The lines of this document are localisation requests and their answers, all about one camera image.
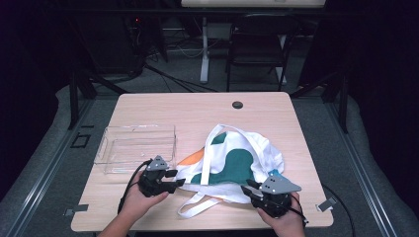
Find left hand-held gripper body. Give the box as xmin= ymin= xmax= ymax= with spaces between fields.
xmin=137 ymin=155 xmax=176 ymax=198

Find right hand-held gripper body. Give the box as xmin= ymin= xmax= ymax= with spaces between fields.
xmin=250 ymin=175 xmax=302 ymax=219

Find white teal orange tote bag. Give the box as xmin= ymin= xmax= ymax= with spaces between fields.
xmin=175 ymin=123 xmax=286 ymax=220

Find person's left hand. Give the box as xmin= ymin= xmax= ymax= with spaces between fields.
xmin=120 ymin=182 xmax=170 ymax=220

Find person's right hand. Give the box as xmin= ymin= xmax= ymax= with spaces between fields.
xmin=256 ymin=199 xmax=306 ymax=237

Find clear plastic tray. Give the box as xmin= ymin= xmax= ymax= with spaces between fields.
xmin=93 ymin=123 xmax=178 ymax=175

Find black tape square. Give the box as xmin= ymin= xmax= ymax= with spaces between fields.
xmin=69 ymin=131 xmax=92 ymax=149

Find black metal stand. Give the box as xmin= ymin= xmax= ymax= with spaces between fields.
xmin=289 ymin=70 xmax=351 ymax=134
xmin=66 ymin=69 xmax=130 ymax=131

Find white desk leg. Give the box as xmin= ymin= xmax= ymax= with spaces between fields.
xmin=199 ymin=16 xmax=211 ymax=85

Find black equipment case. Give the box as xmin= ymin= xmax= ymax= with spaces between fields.
xmin=73 ymin=14 xmax=146 ymax=75

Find black folding chair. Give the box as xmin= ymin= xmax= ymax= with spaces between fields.
xmin=225 ymin=13 xmax=302 ymax=93

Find left hand-held gripper cable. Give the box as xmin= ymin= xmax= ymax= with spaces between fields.
xmin=117 ymin=159 xmax=154 ymax=215

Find hand-held gripper cable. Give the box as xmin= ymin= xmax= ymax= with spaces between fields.
xmin=290 ymin=193 xmax=310 ymax=227
xmin=117 ymin=159 xmax=154 ymax=215

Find right hand-held gripper cable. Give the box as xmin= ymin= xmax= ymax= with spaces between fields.
xmin=290 ymin=193 xmax=310 ymax=227

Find grey corner bracket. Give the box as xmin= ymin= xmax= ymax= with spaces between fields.
xmin=315 ymin=197 xmax=338 ymax=213
xmin=63 ymin=203 xmax=90 ymax=217

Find thin black floor cable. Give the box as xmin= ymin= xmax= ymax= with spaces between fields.
xmin=321 ymin=185 xmax=356 ymax=237

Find aluminium rail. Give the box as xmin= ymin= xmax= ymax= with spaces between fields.
xmin=0 ymin=98 xmax=97 ymax=237
xmin=323 ymin=101 xmax=400 ymax=237

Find white floor cable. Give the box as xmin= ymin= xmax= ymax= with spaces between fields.
xmin=166 ymin=39 xmax=225 ymax=60

